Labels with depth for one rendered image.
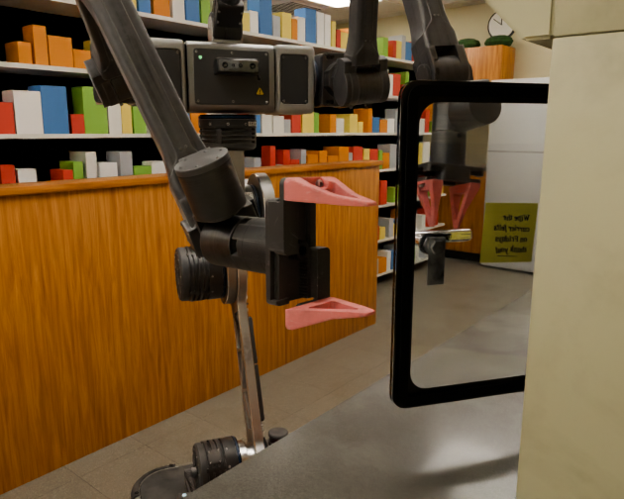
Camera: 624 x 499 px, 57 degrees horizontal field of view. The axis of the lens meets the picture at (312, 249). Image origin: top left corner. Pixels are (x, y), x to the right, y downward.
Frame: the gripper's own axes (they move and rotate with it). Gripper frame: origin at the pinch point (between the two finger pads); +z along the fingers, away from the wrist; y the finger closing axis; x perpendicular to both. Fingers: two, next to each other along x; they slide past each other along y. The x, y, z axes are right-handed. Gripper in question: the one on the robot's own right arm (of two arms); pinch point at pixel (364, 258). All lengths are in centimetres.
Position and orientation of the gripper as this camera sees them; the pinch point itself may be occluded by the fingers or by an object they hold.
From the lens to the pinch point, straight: 51.1
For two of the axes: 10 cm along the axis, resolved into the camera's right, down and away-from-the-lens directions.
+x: 6.5, -1.1, 7.5
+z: 7.6, 1.0, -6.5
